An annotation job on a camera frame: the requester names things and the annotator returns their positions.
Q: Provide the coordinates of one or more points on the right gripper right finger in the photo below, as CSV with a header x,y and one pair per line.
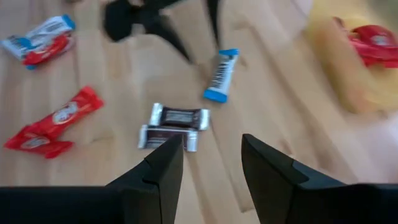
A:
x,y
273,193

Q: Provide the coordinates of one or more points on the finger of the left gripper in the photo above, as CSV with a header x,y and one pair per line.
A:
x,y
168,39
214,21

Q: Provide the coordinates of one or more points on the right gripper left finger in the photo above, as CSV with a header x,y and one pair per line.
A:
x,y
158,186

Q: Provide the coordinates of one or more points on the brown Hershey's mini bar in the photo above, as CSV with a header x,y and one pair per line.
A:
x,y
178,116
155,137

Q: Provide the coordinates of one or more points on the blue white mini bar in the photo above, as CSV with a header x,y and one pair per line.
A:
x,y
221,74
40,32
31,66

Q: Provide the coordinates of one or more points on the yellow plastic bin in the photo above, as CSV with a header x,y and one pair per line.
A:
x,y
339,77

